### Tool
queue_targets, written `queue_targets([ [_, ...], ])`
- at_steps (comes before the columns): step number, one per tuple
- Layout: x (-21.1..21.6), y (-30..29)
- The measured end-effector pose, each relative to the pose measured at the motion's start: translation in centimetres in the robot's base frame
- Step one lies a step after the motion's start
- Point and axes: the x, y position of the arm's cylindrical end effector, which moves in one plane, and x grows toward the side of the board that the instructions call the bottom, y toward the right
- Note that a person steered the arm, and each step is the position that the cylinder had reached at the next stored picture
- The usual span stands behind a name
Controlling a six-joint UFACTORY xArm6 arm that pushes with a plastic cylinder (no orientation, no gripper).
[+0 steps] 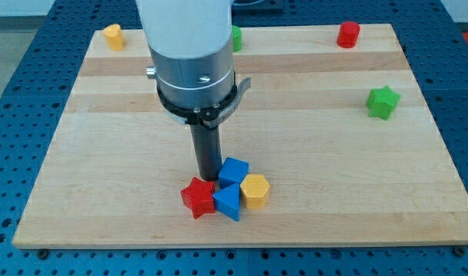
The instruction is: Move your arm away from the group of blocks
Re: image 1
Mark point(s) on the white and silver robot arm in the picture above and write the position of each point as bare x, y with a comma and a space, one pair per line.
190, 43

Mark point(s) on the black clamp with grey lever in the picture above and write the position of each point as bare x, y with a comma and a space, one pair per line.
208, 117

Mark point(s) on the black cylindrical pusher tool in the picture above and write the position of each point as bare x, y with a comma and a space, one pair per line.
208, 151

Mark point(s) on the blue cube block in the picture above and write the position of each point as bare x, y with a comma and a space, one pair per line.
232, 171

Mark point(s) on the yellow hexagon block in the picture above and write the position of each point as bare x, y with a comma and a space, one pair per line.
255, 190

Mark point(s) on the blue triangle block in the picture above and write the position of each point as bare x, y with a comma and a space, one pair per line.
227, 201

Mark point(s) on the red star block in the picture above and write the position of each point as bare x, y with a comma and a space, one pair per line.
198, 197

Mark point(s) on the wooden board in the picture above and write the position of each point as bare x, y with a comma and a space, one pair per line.
116, 164

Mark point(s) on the green cylinder block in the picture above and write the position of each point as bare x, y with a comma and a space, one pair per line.
236, 38

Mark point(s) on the green star block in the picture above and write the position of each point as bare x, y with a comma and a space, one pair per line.
381, 102

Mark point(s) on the yellow heart block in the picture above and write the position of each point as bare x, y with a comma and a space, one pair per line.
114, 37

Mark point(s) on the red cylinder block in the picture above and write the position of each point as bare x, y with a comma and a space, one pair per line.
348, 34

